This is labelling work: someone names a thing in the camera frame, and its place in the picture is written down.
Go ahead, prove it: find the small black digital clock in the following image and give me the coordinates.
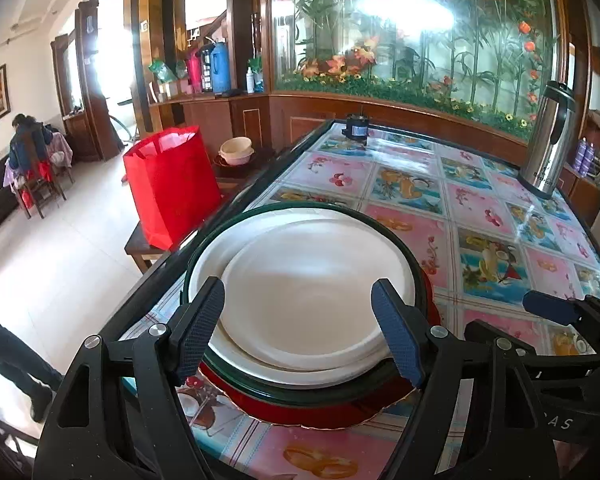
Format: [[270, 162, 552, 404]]
[[342, 114, 373, 142]]

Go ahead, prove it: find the cream plastic basin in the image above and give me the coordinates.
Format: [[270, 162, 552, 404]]
[[219, 136, 255, 166]]

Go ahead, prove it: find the printed fruit tablecloth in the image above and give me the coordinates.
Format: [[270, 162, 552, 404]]
[[120, 120, 600, 480]]

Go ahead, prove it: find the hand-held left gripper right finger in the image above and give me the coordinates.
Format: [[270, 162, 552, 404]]
[[371, 278, 556, 480]]

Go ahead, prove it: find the pink thermos jug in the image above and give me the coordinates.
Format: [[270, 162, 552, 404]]
[[185, 55, 203, 95]]

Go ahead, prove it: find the small white bowl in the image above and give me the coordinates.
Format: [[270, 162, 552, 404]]
[[220, 227, 406, 372]]

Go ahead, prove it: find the wooden stool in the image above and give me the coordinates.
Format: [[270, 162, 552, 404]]
[[125, 220, 181, 273]]

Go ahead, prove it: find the red bag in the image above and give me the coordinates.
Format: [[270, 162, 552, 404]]
[[122, 126, 224, 251]]

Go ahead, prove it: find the blue thermos jug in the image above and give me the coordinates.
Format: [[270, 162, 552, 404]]
[[207, 40, 232, 95]]

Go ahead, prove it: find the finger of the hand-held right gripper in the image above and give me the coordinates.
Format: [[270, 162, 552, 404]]
[[522, 290, 600, 351], [464, 319, 600, 376]]

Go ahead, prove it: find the flower glass display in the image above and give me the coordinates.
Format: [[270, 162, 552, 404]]
[[270, 0, 571, 138]]

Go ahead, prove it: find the large white bowl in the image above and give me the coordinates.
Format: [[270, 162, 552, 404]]
[[189, 210, 416, 376]]

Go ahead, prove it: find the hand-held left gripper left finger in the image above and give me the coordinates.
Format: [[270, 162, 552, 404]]
[[32, 276, 226, 480]]

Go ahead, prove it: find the green plastic bag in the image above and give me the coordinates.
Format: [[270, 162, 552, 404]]
[[149, 57, 178, 85]]

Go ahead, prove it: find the wooden sideboard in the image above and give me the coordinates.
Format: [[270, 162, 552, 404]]
[[150, 91, 341, 161]]

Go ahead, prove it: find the wooden side cabinet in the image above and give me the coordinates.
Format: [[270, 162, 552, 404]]
[[555, 165, 600, 228]]

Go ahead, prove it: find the black thermos jug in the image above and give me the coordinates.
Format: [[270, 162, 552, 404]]
[[200, 45, 216, 93]]

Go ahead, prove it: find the green plastic bowl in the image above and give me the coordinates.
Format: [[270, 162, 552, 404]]
[[182, 203, 428, 408]]

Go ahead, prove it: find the wooden chair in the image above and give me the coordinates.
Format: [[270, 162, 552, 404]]
[[22, 170, 61, 220]]

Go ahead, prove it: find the steel thermos jug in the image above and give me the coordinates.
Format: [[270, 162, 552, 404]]
[[522, 80, 577, 200]]

